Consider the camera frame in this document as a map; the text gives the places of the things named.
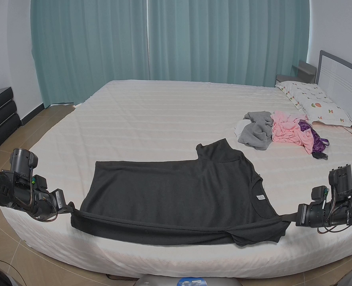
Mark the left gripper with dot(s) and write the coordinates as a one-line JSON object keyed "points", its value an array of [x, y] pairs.
{"points": [[55, 203]]}

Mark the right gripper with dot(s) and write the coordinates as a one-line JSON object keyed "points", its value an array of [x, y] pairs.
{"points": [[307, 216]]}

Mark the black T-shirt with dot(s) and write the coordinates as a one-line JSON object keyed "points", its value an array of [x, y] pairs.
{"points": [[179, 195]]}

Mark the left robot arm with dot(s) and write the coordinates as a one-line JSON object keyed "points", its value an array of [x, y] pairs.
{"points": [[6, 189]]}

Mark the small black garment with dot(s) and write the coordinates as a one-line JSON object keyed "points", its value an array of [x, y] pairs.
{"points": [[319, 156]]}

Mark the purple garment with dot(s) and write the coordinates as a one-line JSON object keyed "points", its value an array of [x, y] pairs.
{"points": [[317, 141]]}

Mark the pink garment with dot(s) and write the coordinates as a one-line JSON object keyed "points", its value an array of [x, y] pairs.
{"points": [[287, 131]]}

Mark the grey garment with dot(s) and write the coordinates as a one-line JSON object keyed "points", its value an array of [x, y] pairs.
{"points": [[254, 133]]}

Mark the white garment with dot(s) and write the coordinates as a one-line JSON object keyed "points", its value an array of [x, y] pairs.
{"points": [[239, 128]]}

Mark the black chest of drawers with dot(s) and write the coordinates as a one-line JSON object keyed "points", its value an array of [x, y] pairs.
{"points": [[0, 121]]}

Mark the white printed pillow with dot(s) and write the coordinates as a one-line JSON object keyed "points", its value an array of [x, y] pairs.
{"points": [[316, 103]]}

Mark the bed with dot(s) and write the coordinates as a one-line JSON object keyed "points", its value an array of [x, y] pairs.
{"points": [[164, 115]]}

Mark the grey bedside table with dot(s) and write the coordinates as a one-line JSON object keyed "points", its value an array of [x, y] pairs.
{"points": [[302, 70]]}

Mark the blue-green curtain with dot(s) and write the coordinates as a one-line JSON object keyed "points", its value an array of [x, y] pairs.
{"points": [[226, 34], [89, 40]]}

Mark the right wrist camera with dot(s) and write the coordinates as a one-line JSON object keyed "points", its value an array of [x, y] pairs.
{"points": [[318, 194]]}

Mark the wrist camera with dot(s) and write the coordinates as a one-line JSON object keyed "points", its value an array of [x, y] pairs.
{"points": [[318, 194], [40, 183]]}

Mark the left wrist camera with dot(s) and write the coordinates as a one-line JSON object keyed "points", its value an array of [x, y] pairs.
{"points": [[40, 183]]}

